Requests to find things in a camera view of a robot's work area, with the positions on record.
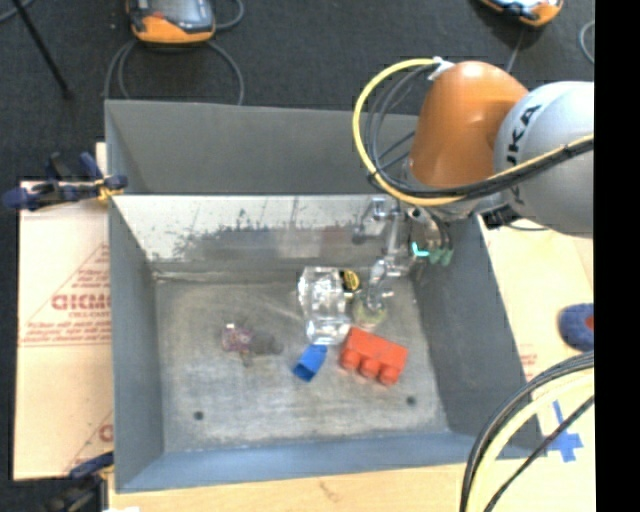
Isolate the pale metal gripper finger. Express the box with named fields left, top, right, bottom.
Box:
left=377, top=261, right=401, bottom=304
left=363, top=258, right=384, bottom=310

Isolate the green round object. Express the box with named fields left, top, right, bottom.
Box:
left=351, top=296, right=389, bottom=330

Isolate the clear glass block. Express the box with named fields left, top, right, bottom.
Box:
left=297, top=265, right=352, bottom=347

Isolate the red toy brick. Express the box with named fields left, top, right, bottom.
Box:
left=338, top=326, right=410, bottom=388

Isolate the blue plastic cap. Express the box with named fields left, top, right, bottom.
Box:
left=291, top=343, right=329, bottom=384

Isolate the purple and grey small toy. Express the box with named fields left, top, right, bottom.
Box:
left=220, top=322, right=285, bottom=367

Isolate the grey metal bin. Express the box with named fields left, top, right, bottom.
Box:
left=103, top=99, right=547, bottom=494

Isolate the brown cardboard board red print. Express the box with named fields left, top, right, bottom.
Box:
left=11, top=178, right=595, bottom=482

